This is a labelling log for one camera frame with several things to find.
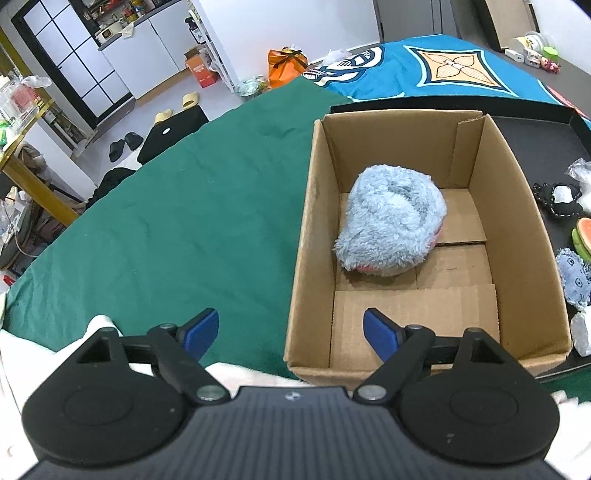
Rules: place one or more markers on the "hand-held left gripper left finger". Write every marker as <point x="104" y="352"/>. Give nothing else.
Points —
<point x="203" y="330"/>

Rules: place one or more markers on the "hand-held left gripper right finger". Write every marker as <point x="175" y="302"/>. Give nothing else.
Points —
<point x="378" y="330"/>

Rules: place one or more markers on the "cardboard box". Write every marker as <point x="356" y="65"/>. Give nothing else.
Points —
<point x="517" y="221"/>

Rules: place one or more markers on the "clear plastic filling bag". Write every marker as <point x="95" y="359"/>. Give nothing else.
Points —
<point x="581" y="170"/>
<point x="582" y="332"/>

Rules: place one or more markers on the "black tray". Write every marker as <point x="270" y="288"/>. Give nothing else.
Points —
<point x="531" y="138"/>

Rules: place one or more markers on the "white fleece cloth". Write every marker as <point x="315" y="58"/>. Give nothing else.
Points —
<point x="249" y="374"/>

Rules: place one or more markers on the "blue fluffy plush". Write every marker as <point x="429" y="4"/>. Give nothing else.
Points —
<point x="392" y="217"/>

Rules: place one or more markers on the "green blanket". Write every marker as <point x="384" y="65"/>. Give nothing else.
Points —
<point x="184" y="207"/>

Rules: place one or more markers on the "dark clothes pile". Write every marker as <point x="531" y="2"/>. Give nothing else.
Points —
<point x="113" y="184"/>

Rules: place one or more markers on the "black slipper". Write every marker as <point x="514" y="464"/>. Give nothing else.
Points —
<point x="134" y="141"/>
<point x="116" y="150"/>

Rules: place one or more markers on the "blue denim toy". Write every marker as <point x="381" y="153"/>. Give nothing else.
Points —
<point x="575" y="277"/>

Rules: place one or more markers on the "yellow slipper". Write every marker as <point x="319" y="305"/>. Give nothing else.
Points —
<point x="163" y="116"/>
<point x="190" y="100"/>

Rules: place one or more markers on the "watermelon plush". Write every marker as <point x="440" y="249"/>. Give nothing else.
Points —
<point x="582" y="237"/>

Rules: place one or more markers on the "yellow table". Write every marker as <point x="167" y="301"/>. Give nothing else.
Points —
<point x="27" y="175"/>

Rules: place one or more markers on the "clear bag with green contents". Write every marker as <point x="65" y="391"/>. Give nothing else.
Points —
<point x="251" y="86"/>

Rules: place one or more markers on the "orange carton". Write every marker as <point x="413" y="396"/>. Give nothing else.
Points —
<point x="202" y="69"/>

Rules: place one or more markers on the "blue printed blanket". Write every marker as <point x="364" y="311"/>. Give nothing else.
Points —
<point x="392" y="69"/>

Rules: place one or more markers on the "orange bag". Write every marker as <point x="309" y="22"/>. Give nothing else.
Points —
<point x="284" y="69"/>

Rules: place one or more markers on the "white cabinet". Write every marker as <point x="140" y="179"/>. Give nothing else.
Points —
<point x="147" y="60"/>

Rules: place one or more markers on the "white plastic bag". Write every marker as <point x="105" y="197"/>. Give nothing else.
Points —
<point x="336" y="56"/>

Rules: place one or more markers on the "white rack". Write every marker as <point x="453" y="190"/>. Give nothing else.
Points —
<point x="217" y="50"/>

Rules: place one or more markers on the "clear plastic container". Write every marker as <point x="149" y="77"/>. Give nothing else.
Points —
<point x="23" y="99"/>

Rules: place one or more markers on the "black framed glass door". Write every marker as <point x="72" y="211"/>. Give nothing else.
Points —
<point x="74" y="60"/>

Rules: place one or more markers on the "small white box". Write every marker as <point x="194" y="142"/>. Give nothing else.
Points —
<point x="514" y="54"/>

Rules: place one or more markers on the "cream cloth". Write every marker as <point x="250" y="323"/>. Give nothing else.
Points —
<point x="128" y="30"/>

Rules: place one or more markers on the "grey bench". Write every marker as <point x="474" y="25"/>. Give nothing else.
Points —
<point x="568" y="83"/>

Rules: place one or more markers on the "grey wardrobe panel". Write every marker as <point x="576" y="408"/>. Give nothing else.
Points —
<point x="415" y="21"/>

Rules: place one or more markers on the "white face toy box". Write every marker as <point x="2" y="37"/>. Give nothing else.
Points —
<point x="533" y="58"/>

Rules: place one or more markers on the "red toy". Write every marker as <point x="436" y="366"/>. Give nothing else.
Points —
<point x="552" y="66"/>

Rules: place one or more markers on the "white tub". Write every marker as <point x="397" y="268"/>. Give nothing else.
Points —
<point x="531" y="42"/>

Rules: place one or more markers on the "green box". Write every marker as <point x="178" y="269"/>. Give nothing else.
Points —
<point x="550" y="51"/>

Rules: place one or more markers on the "row of bottles and jars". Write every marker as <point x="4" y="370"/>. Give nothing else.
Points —
<point x="115" y="9"/>

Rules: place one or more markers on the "leaning framed board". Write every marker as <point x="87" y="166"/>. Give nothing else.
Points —
<point x="505" y="21"/>

